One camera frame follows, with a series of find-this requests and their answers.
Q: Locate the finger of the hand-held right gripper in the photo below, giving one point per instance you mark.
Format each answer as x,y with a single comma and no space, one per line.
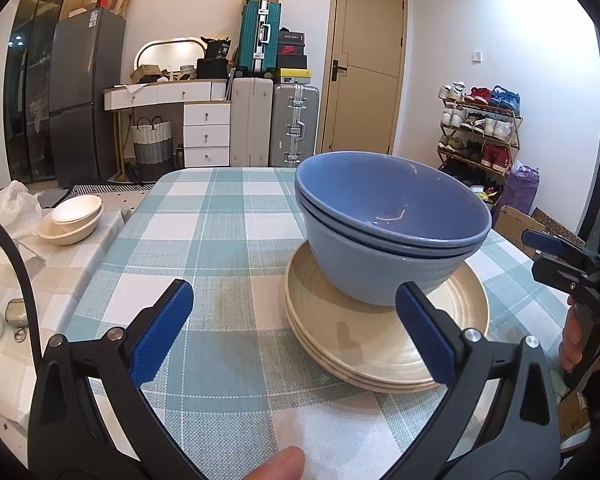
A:
542,241
555,270

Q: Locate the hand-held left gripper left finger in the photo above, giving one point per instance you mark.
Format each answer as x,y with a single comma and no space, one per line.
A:
162,330

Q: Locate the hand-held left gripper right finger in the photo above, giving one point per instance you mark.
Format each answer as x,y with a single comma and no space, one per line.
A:
427,335

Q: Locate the cream plate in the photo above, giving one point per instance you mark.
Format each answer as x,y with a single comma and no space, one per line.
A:
365,337
380,390
380,381

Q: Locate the blue bowl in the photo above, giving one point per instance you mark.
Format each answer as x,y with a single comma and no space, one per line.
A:
380,195
380,275
420,250

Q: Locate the stacked cream bowls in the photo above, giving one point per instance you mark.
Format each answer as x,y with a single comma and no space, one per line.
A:
65,235

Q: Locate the person's right hand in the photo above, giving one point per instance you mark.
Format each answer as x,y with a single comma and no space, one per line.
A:
572,335

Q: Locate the person's left hand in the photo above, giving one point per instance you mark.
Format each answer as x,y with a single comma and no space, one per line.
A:
275,465

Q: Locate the large brown cardboard box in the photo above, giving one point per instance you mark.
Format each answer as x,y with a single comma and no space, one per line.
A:
512,225

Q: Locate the purple bag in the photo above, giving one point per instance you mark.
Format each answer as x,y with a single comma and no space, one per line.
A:
522,190

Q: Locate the teal checked tablecloth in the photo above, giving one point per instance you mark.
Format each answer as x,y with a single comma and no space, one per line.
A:
230,260

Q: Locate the pile of dark shoes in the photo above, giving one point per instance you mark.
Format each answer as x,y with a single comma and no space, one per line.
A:
470,172

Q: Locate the wooden shoe rack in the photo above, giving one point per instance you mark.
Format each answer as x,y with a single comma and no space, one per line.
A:
516,130

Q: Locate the clear key tag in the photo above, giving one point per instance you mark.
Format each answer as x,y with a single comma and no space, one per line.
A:
17,312

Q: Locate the clear acrylic stand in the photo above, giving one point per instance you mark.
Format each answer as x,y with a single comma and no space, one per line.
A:
32,262

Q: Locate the small cream bowl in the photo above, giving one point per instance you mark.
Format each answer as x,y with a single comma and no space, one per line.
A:
77,207

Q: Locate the striped rug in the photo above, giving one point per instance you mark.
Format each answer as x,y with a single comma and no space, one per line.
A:
110,188

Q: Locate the woven laundry basket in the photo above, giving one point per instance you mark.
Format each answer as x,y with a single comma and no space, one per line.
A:
152,152

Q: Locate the white plastic bag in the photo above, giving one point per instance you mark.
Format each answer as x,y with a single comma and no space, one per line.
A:
7,215

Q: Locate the white dressing table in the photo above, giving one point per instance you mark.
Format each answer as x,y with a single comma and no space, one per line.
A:
205,125

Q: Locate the beige suitcase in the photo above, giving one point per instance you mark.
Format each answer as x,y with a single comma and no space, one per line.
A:
250,125

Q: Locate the grey refrigerator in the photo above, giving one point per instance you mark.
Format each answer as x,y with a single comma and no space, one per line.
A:
85,100

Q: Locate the silver suitcase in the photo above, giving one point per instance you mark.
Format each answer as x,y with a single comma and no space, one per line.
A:
295,125

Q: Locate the wooden door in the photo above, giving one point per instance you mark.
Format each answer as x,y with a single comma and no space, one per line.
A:
365,60

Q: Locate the small open cardboard box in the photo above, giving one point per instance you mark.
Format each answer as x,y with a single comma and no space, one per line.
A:
145,74

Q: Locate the black storage box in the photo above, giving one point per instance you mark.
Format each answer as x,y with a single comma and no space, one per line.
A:
212,70

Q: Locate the oval mirror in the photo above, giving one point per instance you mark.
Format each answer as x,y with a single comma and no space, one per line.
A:
170,57

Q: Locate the black glass cabinet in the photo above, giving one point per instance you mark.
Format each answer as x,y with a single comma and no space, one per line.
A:
30,85

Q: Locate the yellow black shoe box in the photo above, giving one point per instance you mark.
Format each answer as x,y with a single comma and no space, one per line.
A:
292,76

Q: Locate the black paper bag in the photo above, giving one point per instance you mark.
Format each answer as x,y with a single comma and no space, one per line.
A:
215,49

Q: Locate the teal suitcase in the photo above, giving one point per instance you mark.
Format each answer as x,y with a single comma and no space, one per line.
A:
252,40

